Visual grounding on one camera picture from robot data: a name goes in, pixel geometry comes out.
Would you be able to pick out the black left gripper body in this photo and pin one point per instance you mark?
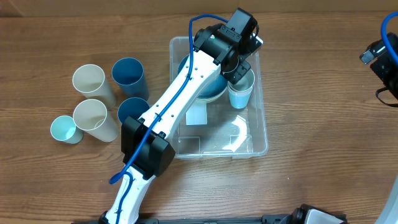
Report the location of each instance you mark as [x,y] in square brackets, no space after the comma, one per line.
[237,63]

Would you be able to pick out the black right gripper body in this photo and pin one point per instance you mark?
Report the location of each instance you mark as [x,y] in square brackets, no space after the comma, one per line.
[387,69]

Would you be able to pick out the small grey cup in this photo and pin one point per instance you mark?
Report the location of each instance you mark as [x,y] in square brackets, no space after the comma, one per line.
[245,83]

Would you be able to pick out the blue bowl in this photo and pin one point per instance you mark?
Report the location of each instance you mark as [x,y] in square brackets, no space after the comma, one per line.
[214,87]

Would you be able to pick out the small light blue cup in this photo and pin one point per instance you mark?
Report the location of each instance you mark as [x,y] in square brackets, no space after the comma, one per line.
[239,100]

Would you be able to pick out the cream bowl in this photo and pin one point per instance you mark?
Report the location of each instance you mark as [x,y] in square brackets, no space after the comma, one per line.
[211,99]

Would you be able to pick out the tall dark blue cup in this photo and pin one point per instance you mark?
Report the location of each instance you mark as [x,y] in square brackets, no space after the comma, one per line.
[128,73]
[133,107]

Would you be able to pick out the tall beige cup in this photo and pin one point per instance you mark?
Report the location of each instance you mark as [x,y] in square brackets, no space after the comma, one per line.
[90,80]
[92,116]

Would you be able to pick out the small mint green cup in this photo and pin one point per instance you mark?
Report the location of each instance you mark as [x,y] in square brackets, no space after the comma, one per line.
[65,130]

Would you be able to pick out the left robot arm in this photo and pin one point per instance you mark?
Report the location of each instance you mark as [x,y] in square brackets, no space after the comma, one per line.
[218,50]

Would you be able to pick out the white label in bin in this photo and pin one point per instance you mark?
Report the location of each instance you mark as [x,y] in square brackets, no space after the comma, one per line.
[197,114]

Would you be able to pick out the clear plastic storage bin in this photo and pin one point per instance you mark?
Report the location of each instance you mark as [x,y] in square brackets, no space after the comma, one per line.
[229,132]

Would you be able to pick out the black rail at table edge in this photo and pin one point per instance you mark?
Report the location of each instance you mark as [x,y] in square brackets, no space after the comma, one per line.
[303,214]

